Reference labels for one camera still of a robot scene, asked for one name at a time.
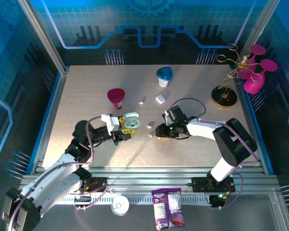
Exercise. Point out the white oval earbud case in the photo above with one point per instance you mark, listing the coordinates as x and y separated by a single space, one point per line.
132 124

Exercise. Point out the white square earbud case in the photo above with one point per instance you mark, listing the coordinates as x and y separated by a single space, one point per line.
160 99

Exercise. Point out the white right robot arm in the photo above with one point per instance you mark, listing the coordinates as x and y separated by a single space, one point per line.
202 128

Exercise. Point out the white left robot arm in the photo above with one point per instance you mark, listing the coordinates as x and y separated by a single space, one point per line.
50 178

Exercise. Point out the cup with red lid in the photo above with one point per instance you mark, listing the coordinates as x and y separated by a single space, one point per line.
115 95

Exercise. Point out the white earbud with stem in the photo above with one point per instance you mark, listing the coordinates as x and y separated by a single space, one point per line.
141 102

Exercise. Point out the white cup with blue lid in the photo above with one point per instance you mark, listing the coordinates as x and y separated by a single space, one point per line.
164 74

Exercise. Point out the small black electronics box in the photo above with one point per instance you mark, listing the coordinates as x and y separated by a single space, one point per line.
218 201
83 200

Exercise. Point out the white round lid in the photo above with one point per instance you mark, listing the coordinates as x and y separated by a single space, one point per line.
121 202

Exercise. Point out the purple snack bag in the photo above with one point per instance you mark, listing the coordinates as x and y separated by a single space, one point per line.
168 207

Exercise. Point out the pink wine glass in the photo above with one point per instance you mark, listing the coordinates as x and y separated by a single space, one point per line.
253 84
257 49

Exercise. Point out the aluminium side frame rail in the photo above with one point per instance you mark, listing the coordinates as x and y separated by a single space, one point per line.
248 108
55 106

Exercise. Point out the aluminium front frame rail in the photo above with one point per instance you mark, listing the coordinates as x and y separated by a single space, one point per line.
147 173

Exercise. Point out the aluminium frame post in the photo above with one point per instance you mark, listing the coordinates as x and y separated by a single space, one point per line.
45 36
260 24

